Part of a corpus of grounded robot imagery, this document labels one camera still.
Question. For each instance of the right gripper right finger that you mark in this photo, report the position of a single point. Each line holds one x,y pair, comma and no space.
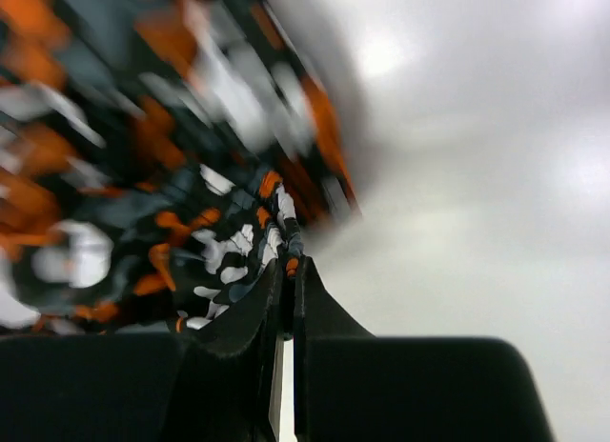
327,341

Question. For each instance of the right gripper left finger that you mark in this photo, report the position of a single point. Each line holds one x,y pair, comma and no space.
232,377

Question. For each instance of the orange black camouflage shorts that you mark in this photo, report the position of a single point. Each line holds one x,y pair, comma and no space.
157,156

